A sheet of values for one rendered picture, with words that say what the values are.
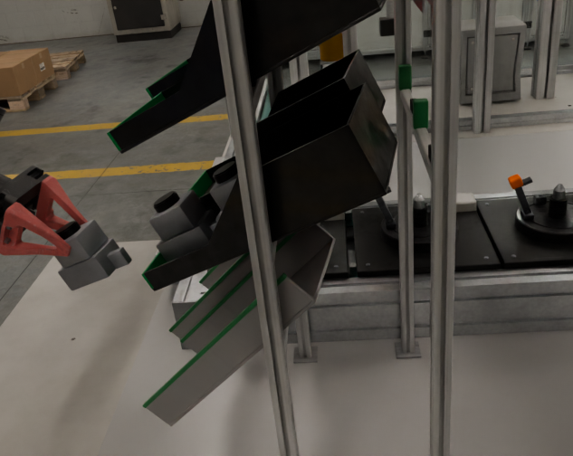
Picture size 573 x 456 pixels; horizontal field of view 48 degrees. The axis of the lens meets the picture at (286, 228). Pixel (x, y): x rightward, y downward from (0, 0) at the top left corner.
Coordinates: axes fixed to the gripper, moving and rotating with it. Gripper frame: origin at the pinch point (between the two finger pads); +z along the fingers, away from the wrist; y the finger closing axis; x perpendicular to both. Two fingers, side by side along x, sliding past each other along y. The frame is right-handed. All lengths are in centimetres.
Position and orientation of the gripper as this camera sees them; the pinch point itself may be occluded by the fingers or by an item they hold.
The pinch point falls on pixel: (74, 238)
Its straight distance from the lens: 78.9
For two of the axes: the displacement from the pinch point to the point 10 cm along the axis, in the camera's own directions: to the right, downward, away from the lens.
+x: -3.7, 7.4, 5.6
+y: 2.6, -5.0, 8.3
